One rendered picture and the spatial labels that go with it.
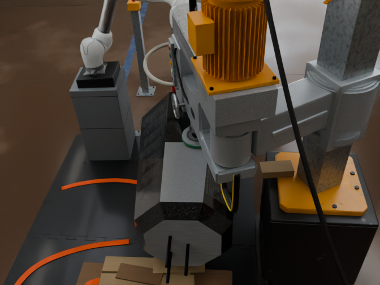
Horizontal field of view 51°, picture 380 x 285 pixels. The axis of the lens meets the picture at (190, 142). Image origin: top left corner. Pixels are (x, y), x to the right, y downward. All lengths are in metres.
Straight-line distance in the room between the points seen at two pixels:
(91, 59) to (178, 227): 1.69
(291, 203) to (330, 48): 0.92
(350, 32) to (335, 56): 0.15
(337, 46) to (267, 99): 0.54
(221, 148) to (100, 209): 1.89
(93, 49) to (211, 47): 2.04
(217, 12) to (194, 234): 1.35
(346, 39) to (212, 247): 1.36
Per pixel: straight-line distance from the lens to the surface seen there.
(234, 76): 1.53
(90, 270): 2.97
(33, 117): 4.75
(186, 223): 2.28
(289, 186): 2.50
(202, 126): 1.99
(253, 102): 1.53
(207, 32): 1.42
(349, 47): 1.92
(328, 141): 2.14
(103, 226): 3.34
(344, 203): 2.48
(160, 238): 2.41
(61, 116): 4.62
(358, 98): 2.02
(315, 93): 1.96
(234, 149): 1.75
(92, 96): 3.45
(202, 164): 2.47
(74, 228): 3.40
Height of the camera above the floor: 2.57
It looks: 40 degrees down
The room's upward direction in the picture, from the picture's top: 3 degrees counter-clockwise
